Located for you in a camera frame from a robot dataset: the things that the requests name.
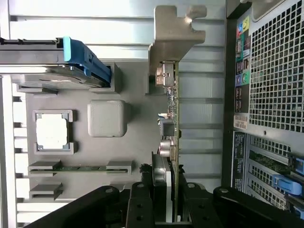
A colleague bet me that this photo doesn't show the hard disk with blue bracket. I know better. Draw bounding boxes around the hard disk with blue bracket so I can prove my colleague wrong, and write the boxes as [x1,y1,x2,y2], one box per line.
[0,37,112,88]

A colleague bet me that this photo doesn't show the black PC case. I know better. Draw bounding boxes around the black PC case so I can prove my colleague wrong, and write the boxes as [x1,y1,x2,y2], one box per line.
[224,0,304,214]

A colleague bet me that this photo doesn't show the blue card retention latch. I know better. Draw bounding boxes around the blue card retention latch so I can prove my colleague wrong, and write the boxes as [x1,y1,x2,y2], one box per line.
[272,174,304,196]

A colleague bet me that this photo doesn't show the silver CPU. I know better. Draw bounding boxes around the silver CPU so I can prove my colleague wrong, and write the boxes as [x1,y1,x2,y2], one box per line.
[36,113,72,150]

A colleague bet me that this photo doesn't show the green RAM stick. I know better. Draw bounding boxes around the green RAM stick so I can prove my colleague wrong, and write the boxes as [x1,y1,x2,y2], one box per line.
[30,165,130,172]

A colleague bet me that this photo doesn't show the grey parts rack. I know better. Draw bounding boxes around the grey parts rack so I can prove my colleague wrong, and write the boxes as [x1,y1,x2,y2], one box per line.
[10,62,176,205]

